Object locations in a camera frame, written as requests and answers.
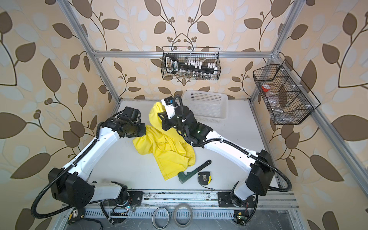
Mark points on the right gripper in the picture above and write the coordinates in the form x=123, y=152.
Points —
x=167, y=117

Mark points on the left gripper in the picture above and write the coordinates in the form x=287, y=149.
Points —
x=142, y=132

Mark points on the white plastic basket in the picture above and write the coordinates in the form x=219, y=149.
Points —
x=207, y=107

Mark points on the yellow trousers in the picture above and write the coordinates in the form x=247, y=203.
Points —
x=172, y=154

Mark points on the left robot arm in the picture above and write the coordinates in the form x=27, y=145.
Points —
x=70, y=184

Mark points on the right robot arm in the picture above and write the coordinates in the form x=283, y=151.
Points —
x=261, y=174

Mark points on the black socket set holder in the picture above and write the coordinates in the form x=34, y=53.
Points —
x=173, y=64

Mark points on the grey tape roll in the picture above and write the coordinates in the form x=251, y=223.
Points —
x=182, y=215

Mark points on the red item in basket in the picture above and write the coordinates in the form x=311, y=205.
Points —
x=266, y=88

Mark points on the yellow black tape measure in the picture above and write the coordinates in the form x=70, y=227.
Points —
x=76, y=215

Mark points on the black wire basket back wall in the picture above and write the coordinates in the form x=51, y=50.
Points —
x=211, y=54

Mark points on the black wire basket wall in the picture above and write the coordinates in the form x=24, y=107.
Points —
x=211, y=54
x=290, y=100

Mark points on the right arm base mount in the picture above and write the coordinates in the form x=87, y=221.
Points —
x=229, y=200

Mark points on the black wire basket right wall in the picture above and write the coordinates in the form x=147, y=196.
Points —
x=290, y=100

